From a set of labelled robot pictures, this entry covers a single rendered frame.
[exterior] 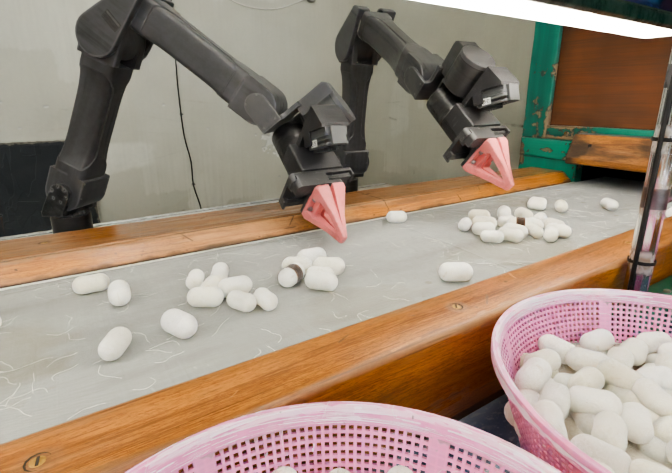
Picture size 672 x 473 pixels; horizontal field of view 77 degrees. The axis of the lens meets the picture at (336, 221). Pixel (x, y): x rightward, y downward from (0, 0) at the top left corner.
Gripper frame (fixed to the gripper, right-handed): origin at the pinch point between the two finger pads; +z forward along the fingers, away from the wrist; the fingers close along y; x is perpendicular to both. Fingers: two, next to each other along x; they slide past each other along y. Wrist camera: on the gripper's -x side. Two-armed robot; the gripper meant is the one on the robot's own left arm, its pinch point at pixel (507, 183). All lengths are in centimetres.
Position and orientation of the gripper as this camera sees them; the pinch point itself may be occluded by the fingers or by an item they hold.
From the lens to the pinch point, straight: 70.3
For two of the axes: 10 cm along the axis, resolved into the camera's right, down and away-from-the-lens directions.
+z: 4.1, 8.0, -4.4
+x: -3.5, 5.8, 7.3
